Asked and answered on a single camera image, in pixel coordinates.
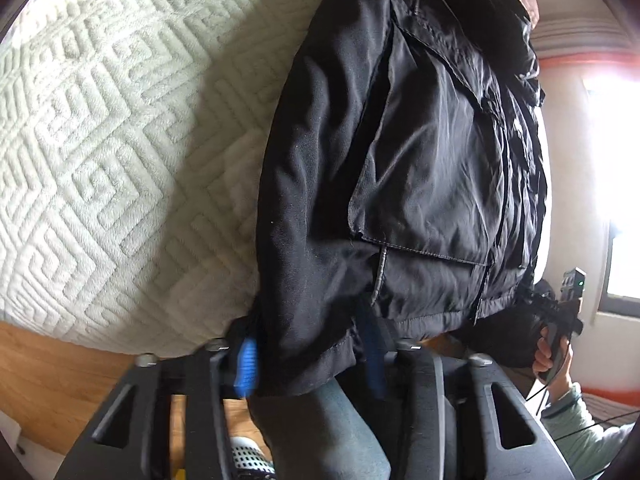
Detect bed with floral bedspread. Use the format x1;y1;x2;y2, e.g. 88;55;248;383
0;0;351;358

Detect white perforated slipper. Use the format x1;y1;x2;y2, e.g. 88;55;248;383
229;436;277;480

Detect person's blue jeans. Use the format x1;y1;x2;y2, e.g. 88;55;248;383
249;377;393;480

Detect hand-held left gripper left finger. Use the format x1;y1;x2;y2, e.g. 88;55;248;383
54;337;261;480

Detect black hooded jacket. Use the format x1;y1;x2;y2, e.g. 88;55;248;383
248;0;551;398

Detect person's right forearm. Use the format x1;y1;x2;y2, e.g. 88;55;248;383
539;382;640;479

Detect black bag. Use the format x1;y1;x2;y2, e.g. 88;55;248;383
447;290;548;372

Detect window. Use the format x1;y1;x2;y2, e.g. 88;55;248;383
582;72;640;311

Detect black cable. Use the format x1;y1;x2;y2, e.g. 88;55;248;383
524;345;640;428

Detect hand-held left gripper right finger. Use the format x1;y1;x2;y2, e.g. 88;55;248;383
356;305;576;480

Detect person's right hand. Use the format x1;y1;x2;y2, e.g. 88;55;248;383
532;327;574;387

